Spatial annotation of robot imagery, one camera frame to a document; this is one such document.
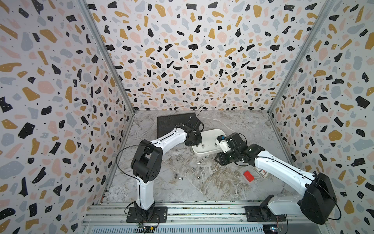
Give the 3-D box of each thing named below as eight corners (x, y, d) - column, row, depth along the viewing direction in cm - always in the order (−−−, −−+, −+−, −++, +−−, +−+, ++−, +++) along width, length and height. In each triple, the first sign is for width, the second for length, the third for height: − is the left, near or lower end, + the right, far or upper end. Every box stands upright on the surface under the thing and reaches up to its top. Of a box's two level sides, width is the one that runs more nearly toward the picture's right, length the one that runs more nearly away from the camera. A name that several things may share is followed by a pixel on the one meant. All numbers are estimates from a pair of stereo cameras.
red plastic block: (250, 182, 86) (251, 181, 85) (242, 174, 90) (243, 172, 88) (253, 179, 88) (255, 178, 86) (246, 171, 91) (247, 170, 89)
